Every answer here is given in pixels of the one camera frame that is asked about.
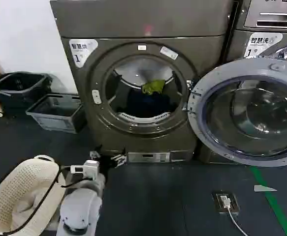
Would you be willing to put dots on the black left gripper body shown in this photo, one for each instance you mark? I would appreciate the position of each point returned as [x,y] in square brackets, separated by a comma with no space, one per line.
[105,162]

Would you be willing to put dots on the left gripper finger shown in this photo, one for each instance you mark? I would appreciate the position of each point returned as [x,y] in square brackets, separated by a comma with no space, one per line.
[94,155]
[119,160]

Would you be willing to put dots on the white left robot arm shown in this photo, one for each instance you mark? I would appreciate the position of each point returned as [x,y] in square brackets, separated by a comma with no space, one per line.
[80,211]

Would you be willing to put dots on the grey plastic crate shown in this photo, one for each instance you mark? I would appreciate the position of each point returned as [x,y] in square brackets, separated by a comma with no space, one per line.
[52,121]

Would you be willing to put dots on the dark blue clothes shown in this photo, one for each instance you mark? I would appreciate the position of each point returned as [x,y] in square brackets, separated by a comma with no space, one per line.
[145,104]

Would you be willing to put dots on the cream perforated laundry basket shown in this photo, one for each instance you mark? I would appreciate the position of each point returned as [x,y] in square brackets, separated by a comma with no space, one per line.
[22,177]

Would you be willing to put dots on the green garment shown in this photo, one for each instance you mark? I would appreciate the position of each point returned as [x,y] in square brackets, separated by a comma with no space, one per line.
[153,86]

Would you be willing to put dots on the pale cloth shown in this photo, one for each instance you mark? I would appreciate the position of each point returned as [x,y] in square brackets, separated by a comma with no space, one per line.
[27,207]

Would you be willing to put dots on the black plastic bin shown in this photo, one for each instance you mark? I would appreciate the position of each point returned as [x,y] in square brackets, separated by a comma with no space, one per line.
[20,96]

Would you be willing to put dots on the metal floor socket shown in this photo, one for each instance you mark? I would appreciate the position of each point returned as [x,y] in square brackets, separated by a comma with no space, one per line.
[218,205]

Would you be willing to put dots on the grey front-load dryer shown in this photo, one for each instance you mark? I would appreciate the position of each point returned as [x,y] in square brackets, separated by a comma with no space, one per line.
[143,22]

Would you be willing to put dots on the round glass dryer door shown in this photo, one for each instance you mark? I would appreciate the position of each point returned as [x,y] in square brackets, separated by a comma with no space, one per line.
[251,110]

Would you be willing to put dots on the grey tape scrap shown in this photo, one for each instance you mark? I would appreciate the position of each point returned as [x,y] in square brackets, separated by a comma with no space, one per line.
[262,188]

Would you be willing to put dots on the green floor tape line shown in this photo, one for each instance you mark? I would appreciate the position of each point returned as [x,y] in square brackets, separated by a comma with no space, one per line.
[272,201]

